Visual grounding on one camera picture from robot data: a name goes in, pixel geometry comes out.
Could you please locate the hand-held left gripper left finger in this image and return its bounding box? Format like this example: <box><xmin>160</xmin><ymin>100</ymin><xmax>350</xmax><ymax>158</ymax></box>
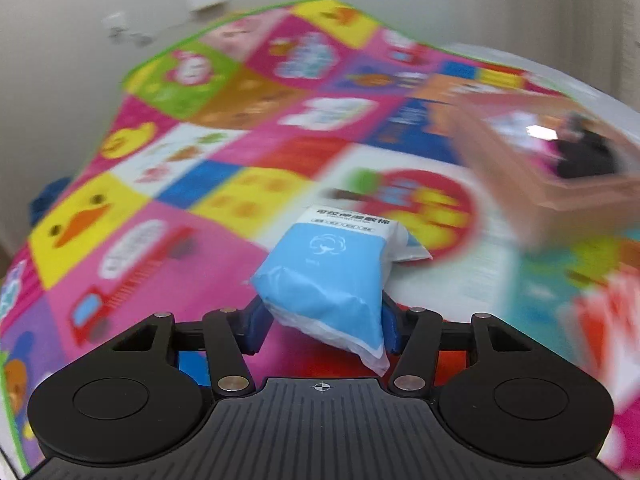
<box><xmin>107</xmin><ymin>294</ymin><xmax>273</xmax><ymax>398</ymax></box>

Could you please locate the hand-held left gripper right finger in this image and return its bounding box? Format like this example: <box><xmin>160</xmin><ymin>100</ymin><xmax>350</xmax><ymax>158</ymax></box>
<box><xmin>380</xmin><ymin>292</ymin><xmax>531</xmax><ymax>400</ymax></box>

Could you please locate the blue and white cotton packet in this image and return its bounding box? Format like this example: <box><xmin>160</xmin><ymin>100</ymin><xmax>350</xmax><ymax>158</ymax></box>
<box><xmin>249</xmin><ymin>205</ymin><xmax>435</xmax><ymax>377</ymax></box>

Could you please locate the pink cardboard box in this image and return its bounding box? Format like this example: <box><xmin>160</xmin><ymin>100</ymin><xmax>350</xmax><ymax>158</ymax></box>
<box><xmin>445</xmin><ymin>92</ymin><xmax>640</xmax><ymax>256</ymax></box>

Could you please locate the colourful cartoon play mat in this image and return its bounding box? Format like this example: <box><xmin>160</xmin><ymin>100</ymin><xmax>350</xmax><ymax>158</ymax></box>
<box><xmin>0</xmin><ymin>0</ymin><xmax>640</xmax><ymax>478</ymax></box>

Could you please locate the black plush toy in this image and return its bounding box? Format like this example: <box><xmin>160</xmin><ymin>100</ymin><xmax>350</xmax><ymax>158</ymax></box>
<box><xmin>552</xmin><ymin>115</ymin><xmax>622</xmax><ymax>181</ymax></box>

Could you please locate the white cable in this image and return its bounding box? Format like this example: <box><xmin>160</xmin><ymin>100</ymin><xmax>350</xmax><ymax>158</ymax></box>
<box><xmin>117</xmin><ymin>10</ymin><xmax>203</xmax><ymax>50</ymax></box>

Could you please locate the white wall socket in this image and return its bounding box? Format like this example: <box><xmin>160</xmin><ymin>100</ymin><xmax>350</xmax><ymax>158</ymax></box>
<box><xmin>102</xmin><ymin>10</ymin><xmax>131</xmax><ymax>42</ymax></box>

